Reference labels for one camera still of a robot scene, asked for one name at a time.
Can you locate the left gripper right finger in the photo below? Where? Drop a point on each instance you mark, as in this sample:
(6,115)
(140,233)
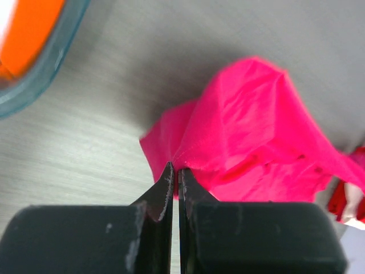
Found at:
(253,237)

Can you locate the orange t shirt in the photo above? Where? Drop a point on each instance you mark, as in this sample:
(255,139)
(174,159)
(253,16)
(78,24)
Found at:
(25,29)

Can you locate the teal plastic basket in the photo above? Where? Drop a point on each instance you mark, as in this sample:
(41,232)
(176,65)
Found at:
(20,93)

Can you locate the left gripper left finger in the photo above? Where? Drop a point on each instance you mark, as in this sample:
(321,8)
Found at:
(133,238)

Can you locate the pink t shirt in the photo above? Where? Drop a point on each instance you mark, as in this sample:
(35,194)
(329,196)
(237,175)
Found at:
(249,138)

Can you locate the red folded t shirt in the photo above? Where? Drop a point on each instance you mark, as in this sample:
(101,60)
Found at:
(347,204)

